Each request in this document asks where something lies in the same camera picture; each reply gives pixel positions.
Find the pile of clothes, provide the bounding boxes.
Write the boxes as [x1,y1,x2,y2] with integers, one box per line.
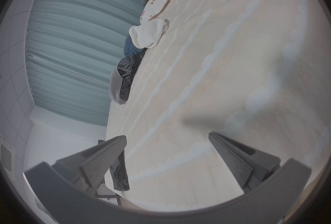
[109,18,169,105]

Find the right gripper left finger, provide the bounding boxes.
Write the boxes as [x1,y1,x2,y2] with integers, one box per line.
[53,135,128,195]

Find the bed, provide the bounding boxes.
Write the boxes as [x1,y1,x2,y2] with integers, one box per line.
[105,0,327,212]

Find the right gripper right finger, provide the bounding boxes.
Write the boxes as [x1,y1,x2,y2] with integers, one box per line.
[208,132,281,190]

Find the white printed pillow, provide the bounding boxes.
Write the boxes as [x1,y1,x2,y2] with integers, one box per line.
[140,0,180,23]

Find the blue-green curtain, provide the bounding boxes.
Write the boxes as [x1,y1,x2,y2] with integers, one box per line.
[26,0,145,84]
[26,56,111,127]

